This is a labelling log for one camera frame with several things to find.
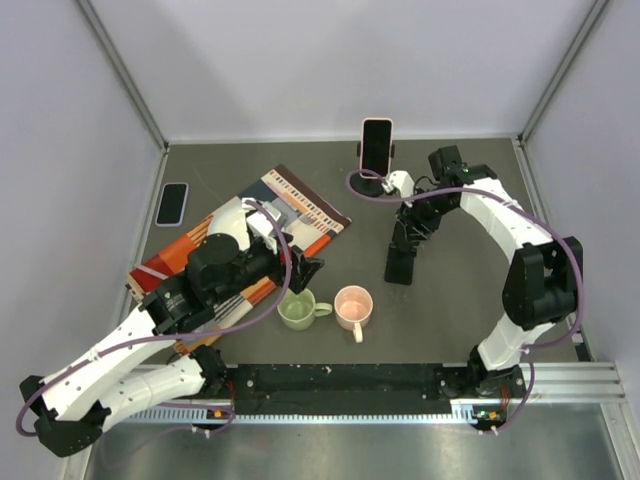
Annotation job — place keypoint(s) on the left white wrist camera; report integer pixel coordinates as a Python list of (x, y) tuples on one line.
[(265, 222)]

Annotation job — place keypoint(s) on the black folding phone stand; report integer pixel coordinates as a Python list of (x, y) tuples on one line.
[(399, 268)]

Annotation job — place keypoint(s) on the grey slotted cable duct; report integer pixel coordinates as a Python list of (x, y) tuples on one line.
[(461, 411)]

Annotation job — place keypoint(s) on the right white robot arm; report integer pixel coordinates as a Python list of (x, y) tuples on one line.
[(540, 288)]

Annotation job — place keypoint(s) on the pink ceramic mug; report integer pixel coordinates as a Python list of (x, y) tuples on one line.
[(353, 307)]

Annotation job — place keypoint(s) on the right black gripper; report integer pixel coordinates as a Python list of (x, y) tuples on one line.
[(411, 211)]

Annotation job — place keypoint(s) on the white plate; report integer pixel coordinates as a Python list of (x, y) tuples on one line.
[(230, 219)]

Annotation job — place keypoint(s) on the black round-base phone stand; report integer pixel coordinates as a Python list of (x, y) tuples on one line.
[(368, 187)]

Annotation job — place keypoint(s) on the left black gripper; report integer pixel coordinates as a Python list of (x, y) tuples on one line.
[(302, 269)]

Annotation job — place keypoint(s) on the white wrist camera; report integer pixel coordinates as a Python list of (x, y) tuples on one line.
[(399, 183), (265, 222)]

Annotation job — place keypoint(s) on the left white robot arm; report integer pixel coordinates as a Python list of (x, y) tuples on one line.
[(76, 406)]

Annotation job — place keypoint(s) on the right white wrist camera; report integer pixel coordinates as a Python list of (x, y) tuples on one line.
[(399, 183)]

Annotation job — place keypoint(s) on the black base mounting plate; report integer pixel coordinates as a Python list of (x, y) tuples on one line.
[(273, 388)]

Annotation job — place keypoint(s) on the green ceramic mug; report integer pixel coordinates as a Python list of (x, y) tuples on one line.
[(299, 311)]

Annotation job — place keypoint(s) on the pink case smartphone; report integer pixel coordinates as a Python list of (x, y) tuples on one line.
[(376, 145)]

